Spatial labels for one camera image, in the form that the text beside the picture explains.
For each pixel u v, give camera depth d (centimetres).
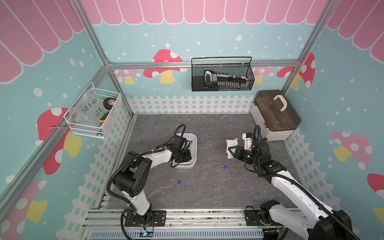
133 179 48
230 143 81
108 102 80
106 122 65
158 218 74
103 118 66
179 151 80
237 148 73
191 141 81
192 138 102
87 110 67
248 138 73
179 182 87
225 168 92
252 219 74
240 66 90
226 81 88
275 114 105
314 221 41
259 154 60
